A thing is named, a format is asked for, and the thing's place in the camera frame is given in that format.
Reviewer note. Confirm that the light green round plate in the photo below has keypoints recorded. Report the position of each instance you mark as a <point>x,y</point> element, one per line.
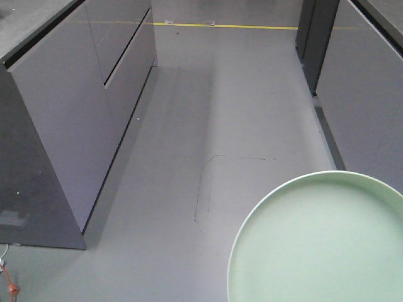
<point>324,236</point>

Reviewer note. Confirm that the grey kitchen island cabinet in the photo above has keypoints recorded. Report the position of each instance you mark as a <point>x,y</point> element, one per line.
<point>71,76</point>

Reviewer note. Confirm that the grey cabinet on right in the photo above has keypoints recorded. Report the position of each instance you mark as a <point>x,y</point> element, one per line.
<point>356,73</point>

